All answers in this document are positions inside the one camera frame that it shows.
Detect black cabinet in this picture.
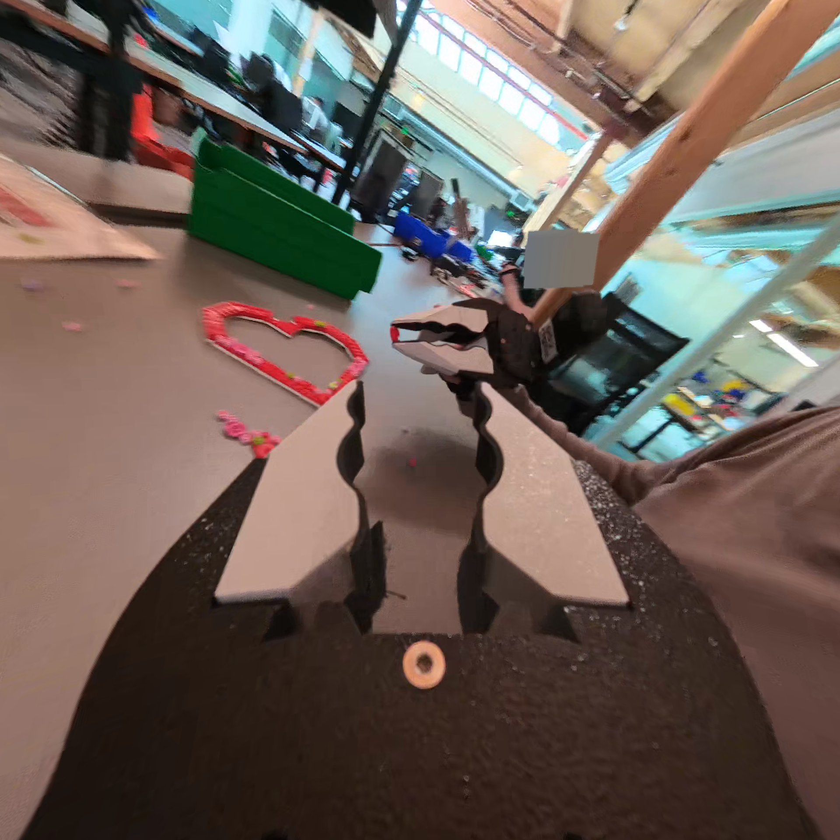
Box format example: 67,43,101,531
351,128,411,211

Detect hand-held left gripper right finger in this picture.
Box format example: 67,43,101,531
457,382,631,636

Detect open lego instruction booklet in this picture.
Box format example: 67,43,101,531
0,152,164,262

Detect blue storage bins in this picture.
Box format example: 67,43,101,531
392,211,473,263

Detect person's taupe clothing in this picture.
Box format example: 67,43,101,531
630,403,840,840

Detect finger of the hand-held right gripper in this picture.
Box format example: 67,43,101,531
390,302,492,343
392,338,496,380

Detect red lego heart frame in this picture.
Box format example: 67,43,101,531
201,301,370,406

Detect black metal pole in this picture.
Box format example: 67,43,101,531
331,0,424,204

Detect red plastic crate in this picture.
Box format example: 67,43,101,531
128,92,194,178

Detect person's right forearm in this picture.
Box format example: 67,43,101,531
505,384,664,506

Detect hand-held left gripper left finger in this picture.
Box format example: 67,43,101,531
214,379,389,635

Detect pile of pink lego pieces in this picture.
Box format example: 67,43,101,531
217,410,283,459

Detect long wooden table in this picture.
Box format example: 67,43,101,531
0,0,349,172

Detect white metal pole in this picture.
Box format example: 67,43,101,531
587,213,840,450

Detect wooden support post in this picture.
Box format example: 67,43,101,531
528,0,840,326

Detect green plastic compartment bin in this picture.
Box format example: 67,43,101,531
187,136,383,301

